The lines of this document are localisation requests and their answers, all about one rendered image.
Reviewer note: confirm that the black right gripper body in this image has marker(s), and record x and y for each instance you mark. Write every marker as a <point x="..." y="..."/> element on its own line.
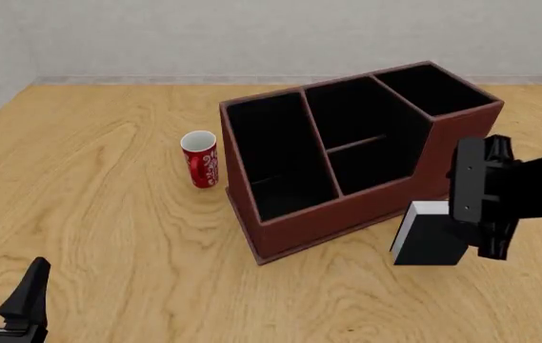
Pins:
<point x="496" y="239"/>

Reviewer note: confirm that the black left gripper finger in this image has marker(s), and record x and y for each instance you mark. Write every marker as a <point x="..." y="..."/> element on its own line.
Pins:
<point x="27" y="296"/>

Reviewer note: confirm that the red mug with white pattern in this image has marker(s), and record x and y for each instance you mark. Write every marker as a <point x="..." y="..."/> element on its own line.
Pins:
<point x="202" y="168"/>

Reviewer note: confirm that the red-brown desk caddy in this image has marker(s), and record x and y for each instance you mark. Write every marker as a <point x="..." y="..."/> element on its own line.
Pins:
<point x="385" y="203"/>

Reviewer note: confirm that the black book with white pages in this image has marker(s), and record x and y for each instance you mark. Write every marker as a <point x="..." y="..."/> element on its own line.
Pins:
<point x="430" y="243"/>

